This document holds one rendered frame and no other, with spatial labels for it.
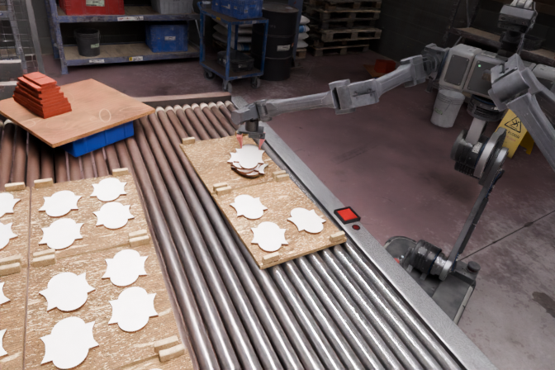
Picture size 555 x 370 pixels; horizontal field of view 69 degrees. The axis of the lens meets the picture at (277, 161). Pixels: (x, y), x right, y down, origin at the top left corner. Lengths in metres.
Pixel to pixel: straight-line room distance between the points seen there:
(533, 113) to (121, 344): 1.21
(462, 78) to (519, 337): 1.65
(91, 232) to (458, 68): 1.48
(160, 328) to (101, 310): 0.17
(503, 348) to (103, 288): 2.16
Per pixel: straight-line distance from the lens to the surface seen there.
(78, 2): 5.45
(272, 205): 1.58
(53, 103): 2.00
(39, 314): 1.29
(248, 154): 1.73
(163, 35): 5.80
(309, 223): 1.50
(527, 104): 1.26
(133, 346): 1.17
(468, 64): 1.77
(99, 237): 1.46
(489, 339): 2.76
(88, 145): 1.92
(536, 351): 2.87
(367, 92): 1.36
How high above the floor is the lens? 1.89
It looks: 31 degrees down
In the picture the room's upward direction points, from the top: 8 degrees clockwise
